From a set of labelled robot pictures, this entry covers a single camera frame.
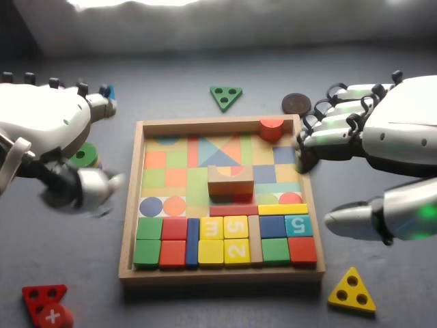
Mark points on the white backdrop cloth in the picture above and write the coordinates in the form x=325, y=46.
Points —
x=222, y=27

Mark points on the red half-cylinder block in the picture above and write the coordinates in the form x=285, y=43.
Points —
x=271, y=131

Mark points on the red plus-sign cylinder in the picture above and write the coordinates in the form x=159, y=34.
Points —
x=54, y=317

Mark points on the grey table cloth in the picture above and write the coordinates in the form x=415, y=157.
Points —
x=358, y=273

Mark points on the wooden puzzle tray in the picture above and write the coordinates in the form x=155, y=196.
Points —
x=136, y=191

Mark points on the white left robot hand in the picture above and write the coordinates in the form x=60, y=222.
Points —
x=51, y=112

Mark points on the red piece with holes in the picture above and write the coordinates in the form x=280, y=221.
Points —
x=32, y=299

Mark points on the yellow three-hole triangle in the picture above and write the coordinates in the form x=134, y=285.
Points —
x=351, y=294

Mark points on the blue three-hole triangle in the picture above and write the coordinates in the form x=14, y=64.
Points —
x=111, y=91

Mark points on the dark brown round disc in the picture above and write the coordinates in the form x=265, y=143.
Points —
x=295, y=102

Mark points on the natural wooden arch block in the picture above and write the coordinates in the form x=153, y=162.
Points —
x=230, y=186

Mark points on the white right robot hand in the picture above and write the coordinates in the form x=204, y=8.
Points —
x=399, y=130

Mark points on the green three-hole triangle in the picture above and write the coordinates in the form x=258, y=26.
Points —
x=225, y=94

